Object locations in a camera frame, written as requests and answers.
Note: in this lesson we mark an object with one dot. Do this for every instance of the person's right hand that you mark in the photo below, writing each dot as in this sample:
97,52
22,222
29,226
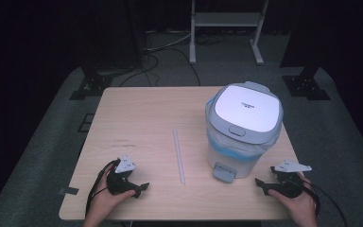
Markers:
304,208

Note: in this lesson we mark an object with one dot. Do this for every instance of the black floor outlet plate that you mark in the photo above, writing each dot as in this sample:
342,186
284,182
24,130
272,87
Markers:
85,123

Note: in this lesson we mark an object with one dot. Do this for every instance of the person's left hand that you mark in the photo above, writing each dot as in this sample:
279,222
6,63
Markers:
99,205

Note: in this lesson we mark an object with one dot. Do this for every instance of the black stand base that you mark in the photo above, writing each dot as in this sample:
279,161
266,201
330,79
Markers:
91,86
305,86

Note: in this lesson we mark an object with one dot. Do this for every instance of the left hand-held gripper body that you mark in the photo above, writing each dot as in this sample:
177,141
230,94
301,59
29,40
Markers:
119,183

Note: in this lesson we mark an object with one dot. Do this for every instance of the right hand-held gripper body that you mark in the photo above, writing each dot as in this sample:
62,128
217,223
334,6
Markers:
290,187

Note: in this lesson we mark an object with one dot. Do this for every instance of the white metal stand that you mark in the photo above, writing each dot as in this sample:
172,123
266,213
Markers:
227,19

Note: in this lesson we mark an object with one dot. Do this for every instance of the white pedal trash can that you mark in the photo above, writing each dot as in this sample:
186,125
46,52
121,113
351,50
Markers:
247,108

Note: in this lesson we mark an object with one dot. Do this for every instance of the white straw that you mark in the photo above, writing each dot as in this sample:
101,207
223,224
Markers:
179,156

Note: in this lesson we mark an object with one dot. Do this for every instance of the grey tape strip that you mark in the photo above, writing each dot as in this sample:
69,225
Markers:
68,191

